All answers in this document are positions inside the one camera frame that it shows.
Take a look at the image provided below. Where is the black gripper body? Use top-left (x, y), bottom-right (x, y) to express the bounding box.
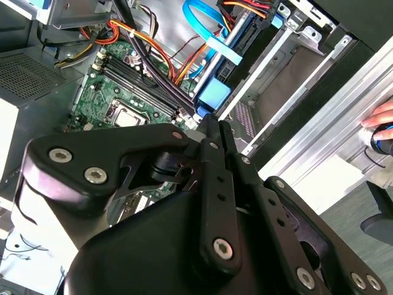
top-left (63, 190), bottom-right (295, 295)

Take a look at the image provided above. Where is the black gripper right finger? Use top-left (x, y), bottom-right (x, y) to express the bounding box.
top-left (219, 120), bottom-right (387, 295)

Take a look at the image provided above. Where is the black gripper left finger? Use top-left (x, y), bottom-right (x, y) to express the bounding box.
top-left (23, 114), bottom-right (243, 274)

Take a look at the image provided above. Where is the hard disk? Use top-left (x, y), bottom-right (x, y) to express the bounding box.
top-left (193, 0), bottom-right (285, 120)

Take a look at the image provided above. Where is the round black tool blue ring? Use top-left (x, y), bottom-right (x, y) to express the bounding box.
top-left (359, 121), bottom-right (393, 156)

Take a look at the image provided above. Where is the person hand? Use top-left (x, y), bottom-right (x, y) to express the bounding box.
top-left (360, 96), bottom-right (393, 130)

